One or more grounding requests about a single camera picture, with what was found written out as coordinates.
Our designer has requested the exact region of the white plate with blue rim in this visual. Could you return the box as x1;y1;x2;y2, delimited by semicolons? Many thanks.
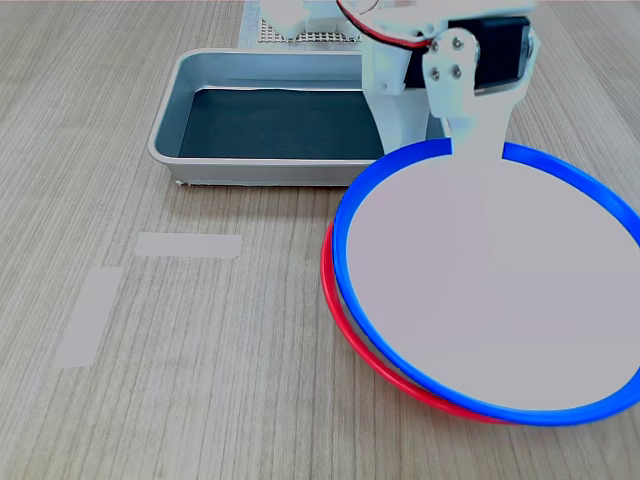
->
333;138;640;427

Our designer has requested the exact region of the white plate with red rim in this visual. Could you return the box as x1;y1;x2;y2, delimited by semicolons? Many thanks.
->
320;222;516;425

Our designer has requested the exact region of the steel tray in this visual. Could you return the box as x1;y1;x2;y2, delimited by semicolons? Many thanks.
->
147;47;447;187

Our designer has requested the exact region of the pale tape strip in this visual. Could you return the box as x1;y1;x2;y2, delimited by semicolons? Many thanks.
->
134;232;245;260
53;267;124;370

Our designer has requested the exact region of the red and black cable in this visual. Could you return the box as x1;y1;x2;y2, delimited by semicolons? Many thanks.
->
335;0;432;51

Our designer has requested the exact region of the pale perforated base plate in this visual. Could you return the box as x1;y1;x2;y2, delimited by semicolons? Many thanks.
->
258;18;364;45

